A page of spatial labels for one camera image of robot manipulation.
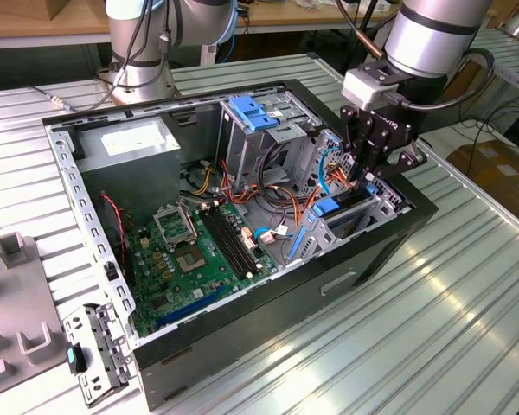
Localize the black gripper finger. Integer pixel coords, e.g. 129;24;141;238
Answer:
338;105;384;185
382;144;428;181

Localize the orange red power wire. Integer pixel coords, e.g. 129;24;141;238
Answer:
324;162;358;187

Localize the grey metal disk bay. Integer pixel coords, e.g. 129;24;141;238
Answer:
283;183;414;267

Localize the large cardboard box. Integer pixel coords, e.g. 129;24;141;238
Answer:
447;140;519;226

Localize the grey metal drive cage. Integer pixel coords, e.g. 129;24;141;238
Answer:
218;88;325;191

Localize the metal slat side table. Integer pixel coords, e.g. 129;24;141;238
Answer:
471;29;519;126

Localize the black RAM slot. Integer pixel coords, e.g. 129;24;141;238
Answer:
200;206;248;281
209;202;263;278

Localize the black open PC case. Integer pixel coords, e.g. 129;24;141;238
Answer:
41;78;440;412

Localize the CPU socket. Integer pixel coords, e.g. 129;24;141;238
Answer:
176;245;208;275

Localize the metal socket cover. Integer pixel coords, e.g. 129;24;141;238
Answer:
152;202;199;251

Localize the green motherboard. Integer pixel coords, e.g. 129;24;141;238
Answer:
127;201;282;338

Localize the grey power supply unit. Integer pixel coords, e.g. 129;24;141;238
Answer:
75;116;183;217

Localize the blue expansion slot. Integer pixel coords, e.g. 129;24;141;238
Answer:
157;286;221;329

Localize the black case fan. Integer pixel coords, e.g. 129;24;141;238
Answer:
99;194;136;287

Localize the black clip with blue tab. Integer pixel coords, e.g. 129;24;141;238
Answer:
66;342;89;375

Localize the wooden desk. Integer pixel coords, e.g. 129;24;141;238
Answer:
0;0;498;51

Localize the grey parts rack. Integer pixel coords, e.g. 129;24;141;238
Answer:
0;233;77;401

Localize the blue data wire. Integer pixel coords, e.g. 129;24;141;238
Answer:
317;145;352;196

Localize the black cable copper connector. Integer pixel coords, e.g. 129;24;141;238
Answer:
335;0;386;61

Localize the blue plastic drive bracket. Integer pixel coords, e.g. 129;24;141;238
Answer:
227;96;281;133

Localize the black camera cable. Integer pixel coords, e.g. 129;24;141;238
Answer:
388;47;497;114

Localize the short blue labelled wire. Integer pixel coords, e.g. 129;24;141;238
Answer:
253;223;296;244

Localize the orange black wire bundle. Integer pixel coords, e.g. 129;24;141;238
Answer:
219;159;317;226

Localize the yellow wire bundle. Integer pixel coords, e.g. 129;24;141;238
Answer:
189;166;220;196

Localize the red black fan wire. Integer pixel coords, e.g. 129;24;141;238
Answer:
99;193;129;260

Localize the black cable with metal connector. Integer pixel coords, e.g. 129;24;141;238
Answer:
25;0;176;114

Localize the metal slot retainer bracket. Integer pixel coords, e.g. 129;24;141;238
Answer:
62;302;136;408

